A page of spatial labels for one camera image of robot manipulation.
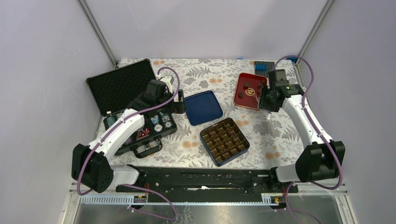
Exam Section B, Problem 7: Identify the grey lego baseplate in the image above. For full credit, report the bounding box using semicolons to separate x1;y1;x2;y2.
254;61;275;77

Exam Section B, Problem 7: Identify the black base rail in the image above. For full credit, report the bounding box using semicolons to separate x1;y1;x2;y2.
135;167;288;203

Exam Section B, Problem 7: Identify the floral tablecloth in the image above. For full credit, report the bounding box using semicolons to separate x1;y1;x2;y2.
111;59;304;169

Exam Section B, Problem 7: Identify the black poker chip case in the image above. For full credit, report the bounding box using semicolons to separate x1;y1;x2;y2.
86;59;177;158

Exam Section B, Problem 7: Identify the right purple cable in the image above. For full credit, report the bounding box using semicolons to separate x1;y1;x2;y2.
272;55;344;224

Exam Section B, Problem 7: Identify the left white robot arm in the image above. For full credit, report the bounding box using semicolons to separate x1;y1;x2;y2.
71;76;185;196

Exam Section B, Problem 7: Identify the blue tin lid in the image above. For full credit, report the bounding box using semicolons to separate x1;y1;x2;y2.
184;91;223;126

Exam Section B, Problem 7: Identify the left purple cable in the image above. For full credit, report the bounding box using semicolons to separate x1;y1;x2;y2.
77;66;181;222

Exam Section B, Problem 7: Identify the red triangle card box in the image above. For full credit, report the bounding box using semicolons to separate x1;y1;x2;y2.
136;128;150;140

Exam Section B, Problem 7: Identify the blue chocolate tin box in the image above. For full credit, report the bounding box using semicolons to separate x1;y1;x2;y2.
199;118;250;167

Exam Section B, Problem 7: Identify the purple cable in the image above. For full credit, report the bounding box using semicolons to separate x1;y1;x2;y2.
272;55;344;224
77;66;181;222

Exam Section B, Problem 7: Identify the red square tray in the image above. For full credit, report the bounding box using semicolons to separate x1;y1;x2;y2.
233;73;268;110

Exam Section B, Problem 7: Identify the blue corner bracket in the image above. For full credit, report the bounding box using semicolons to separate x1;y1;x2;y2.
285;55;299;63

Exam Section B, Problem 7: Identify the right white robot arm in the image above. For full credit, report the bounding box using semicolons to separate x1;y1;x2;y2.
259;70;346;192

